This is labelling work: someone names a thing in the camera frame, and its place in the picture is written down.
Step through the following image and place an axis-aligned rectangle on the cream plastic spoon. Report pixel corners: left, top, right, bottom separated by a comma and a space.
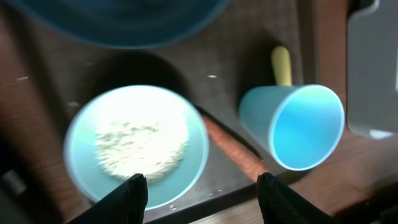
271, 46, 292, 86

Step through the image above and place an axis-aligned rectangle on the dark blue plate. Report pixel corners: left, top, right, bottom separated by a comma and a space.
8, 0, 229, 49

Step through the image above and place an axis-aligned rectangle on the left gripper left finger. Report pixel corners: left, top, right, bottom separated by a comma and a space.
68, 174, 148, 224

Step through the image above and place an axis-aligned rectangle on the grey dishwasher rack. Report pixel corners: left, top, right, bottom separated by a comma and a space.
347, 0, 397, 139

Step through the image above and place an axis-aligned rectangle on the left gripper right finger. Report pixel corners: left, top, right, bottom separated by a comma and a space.
257, 172, 336, 224

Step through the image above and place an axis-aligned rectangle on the light blue rice bowl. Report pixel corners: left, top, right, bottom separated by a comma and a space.
63, 85, 209, 210

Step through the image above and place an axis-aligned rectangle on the orange carrot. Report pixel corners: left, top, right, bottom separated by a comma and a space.
202, 115, 269, 182

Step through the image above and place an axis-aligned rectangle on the light blue cup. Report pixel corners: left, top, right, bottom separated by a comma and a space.
238, 85, 345, 171

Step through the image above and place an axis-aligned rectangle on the dark brown serving tray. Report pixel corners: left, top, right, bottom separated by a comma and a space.
9, 0, 318, 224

